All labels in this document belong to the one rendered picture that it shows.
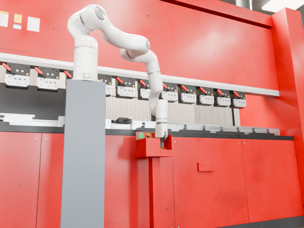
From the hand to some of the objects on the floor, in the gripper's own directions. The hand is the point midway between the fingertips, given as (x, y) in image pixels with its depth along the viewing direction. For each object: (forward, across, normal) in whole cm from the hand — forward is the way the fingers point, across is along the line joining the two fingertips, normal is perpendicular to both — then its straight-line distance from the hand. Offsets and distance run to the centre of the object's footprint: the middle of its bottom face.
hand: (161, 145), depth 182 cm
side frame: (+85, +30, -177) cm, 199 cm away
